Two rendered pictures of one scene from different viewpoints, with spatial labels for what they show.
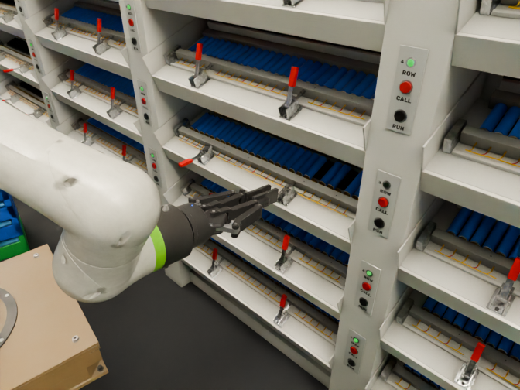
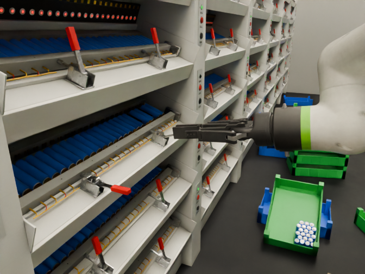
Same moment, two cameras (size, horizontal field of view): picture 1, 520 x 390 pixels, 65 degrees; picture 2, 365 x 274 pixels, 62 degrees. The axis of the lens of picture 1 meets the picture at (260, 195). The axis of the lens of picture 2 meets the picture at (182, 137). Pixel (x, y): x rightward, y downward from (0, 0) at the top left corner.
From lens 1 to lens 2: 116 cm
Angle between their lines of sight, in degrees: 95
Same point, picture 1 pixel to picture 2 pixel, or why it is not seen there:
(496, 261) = not seen: hidden behind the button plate
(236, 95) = (121, 74)
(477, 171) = not seen: hidden behind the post
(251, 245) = (140, 229)
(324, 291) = (178, 187)
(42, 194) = not seen: outside the picture
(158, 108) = (12, 182)
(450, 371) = (209, 155)
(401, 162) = (201, 60)
